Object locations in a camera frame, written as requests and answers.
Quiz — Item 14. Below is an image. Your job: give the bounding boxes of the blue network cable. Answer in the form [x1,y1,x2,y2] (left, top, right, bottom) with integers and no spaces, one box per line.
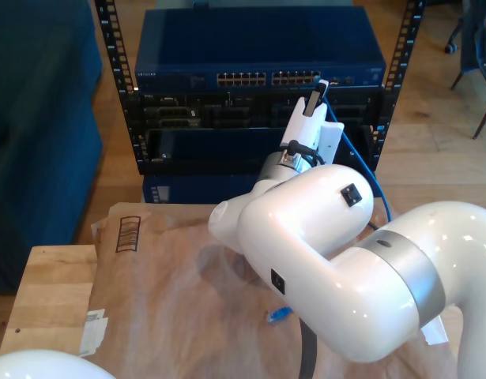
[266,73,394,325]

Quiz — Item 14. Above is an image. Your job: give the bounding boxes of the black rack server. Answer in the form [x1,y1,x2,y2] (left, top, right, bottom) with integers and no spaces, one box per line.
[139,90,382,129]

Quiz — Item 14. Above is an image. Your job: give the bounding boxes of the office chair wheel base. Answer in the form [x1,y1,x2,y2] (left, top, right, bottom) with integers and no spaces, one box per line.
[443,0,465,55]

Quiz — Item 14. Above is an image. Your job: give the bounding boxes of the dark wooden-legged chair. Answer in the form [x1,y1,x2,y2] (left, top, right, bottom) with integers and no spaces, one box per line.
[450,0,486,140]

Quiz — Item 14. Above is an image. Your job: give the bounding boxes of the brown paper mailer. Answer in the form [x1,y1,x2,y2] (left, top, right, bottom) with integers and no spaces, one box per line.
[74,201,461,379]

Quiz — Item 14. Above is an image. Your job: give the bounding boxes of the blue sofa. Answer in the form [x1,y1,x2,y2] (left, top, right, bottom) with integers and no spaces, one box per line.
[0,0,105,295]

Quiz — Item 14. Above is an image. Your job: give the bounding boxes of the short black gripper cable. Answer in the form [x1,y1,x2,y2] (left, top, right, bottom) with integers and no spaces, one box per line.
[287,139,327,166]

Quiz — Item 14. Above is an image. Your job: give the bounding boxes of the blue network switch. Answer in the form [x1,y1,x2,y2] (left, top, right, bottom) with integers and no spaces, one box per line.
[134,6,387,93]

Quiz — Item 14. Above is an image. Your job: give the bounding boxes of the black rack frame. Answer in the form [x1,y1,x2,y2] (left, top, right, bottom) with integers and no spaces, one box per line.
[92,0,425,177]

